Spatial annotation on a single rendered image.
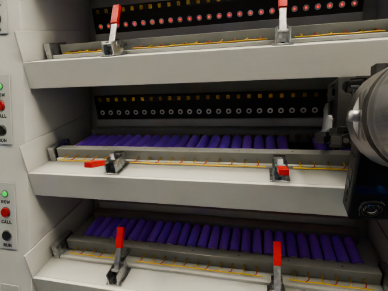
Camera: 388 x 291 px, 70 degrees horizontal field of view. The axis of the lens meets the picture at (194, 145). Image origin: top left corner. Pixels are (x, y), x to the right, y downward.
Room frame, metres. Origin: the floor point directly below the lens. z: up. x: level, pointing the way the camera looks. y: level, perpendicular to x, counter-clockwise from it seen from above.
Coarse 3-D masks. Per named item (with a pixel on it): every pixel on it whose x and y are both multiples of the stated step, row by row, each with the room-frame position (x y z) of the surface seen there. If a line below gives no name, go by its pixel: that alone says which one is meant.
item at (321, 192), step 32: (64, 128) 0.57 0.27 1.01; (32, 160) 0.49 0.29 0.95; (64, 192) 0.48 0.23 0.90; (96, 192) 0.46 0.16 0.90; (128, 192) 0.45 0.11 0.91; (160, 192) 0.43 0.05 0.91; (192, 192) 0.42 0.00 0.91; (224, 192) 0.41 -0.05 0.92; (256, 192) 0.39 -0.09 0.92; (288, 192) 0.38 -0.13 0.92; (320, 192) 0.37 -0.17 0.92
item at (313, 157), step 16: (64, 160) 0.50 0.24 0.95; (80, 160) 0.50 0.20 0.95; (160, 160) 0.48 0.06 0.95; (176, 160) 0.47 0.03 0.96; (192, 160) 0.46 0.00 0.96; (208, 160) 0.46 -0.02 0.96; (224, 160) 0.45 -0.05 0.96; (240, 160) 0.45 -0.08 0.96; (256, 160) 0.44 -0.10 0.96; (272, 160) 0.43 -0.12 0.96; (288, 160) 0.43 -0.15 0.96; (304, 160) 0.42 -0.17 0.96; (320, 160) 0.42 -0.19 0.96; (336, 160) 0.41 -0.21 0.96
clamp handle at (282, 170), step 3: (279, 159) 0.39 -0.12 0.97; (282, 159) 0.39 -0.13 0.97; (279, 162) 0.39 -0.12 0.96; (282, 162) 0.39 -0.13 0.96; (279, 165) 0.39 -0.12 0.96; (282, 165) 0.39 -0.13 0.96; (279, 168) 0.34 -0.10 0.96; (282, 168) 0.34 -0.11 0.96; (285, 168) 0.34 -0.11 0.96; (279, 171) 0.33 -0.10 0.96; (282, 171) 0.33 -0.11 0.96; (285, 171) 0.33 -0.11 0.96; (288, 171) 0.33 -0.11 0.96; (279, 174) 0.33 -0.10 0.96; (282, 174) 0.33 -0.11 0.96; (285, 174) 0.33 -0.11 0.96; (288, 174) 0.33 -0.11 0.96
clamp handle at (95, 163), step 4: (112, 156) 0.46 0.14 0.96; (100, 160) 0.42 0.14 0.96; (108, 160) 0.45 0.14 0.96; (112, 160) 0.45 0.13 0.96; (84, 164) 0.39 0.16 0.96; (88, 164) 0.39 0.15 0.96; (92, 164) 0.39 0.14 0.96; (96, 164) 0.40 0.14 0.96; (100, 164) 0.41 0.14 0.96; (104, 164) 0.42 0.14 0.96
